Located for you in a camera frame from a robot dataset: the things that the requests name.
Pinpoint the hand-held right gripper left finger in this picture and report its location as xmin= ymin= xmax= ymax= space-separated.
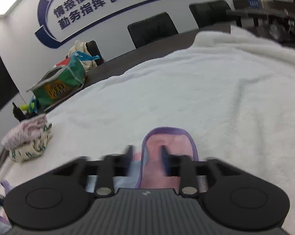
xmin=51 ymin=145 xmax=137 ymax=197

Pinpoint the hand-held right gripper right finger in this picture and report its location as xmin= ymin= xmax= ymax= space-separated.
xmin=160 ymin=146 xmax=241 ymax=197

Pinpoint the pink mesh garment purple trim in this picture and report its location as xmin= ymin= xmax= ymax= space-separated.
xmin=85 ymin=127 xmax=208 ymax=193

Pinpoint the white towel blanket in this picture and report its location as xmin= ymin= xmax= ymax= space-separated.
xmin=0 ymin=26 xmax=295 ymax=235

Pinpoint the folded cream green-flower garment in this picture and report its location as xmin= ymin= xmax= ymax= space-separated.
xmin=9 ymin=124 xmax=53 ymax=162

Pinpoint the folded pink floral garment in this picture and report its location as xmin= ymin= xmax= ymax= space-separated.
xmin=2 ymin=115 xmax=48 ymax=150

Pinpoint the black office chair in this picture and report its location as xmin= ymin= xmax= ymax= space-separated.
xmin=86 ymin=40 xmax=105 ymax=65
xmin=127 ymin=12 xmax=179 ymax=49
xmin=189 ymin=0 xmax=234 ymax=28

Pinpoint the black walkie talkie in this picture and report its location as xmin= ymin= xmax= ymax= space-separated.
xmin=12 ymin=101 xmax=23 ymax=121

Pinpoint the cream cloth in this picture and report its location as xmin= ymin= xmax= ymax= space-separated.
xmin=68 ymin=40 xmax=97 ymax=72

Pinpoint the purple cloth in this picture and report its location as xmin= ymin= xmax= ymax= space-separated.
xmin=0 ymin=179 xmax=13 ymax=196

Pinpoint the dark side table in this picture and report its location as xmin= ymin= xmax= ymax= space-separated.
xmin=226 ymin=0 xmax=295 ymax=42

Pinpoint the green bag with blue handles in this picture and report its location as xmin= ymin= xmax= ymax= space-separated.
xmin=27 ymin=51 xmax=100 ymax=113

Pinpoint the black wall screen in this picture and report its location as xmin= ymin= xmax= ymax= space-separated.
xmin=0 ymin=33 xmax=20 ymax=121

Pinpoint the blue wall sign lettering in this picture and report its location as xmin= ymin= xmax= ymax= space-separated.
xmin=35 ymin=0 xmax=232 ymax=49

